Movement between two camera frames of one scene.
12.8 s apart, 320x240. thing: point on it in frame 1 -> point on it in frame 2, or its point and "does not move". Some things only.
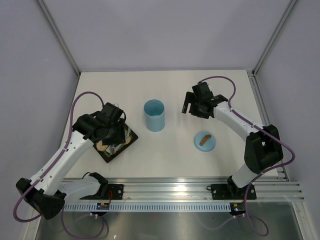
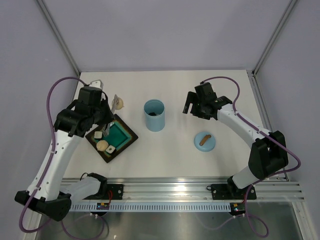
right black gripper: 189,98 does not move
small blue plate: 204,141 does not move
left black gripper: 120,138 -> 109,116
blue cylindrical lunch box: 154,112 does not move
